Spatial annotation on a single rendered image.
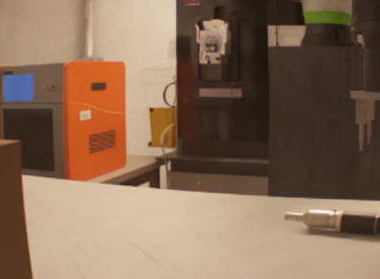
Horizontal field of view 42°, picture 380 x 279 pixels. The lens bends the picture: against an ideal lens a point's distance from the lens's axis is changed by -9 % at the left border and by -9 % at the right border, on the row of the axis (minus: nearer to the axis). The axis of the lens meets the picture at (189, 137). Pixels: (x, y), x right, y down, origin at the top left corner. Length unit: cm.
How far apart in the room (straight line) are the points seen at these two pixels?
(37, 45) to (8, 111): 213
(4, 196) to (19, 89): 172
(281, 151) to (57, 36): 287
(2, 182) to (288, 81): 108
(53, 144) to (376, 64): 143
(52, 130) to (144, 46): 183
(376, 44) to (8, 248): 45
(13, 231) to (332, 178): 105
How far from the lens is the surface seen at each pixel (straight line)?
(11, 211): 21
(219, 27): 211
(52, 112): 183
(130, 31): 362
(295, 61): 124
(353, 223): 62
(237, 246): 58
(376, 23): 57
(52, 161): 185
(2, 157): 21
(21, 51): 416
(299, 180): 126
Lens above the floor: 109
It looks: 7 degrees down
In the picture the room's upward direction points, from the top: straight up
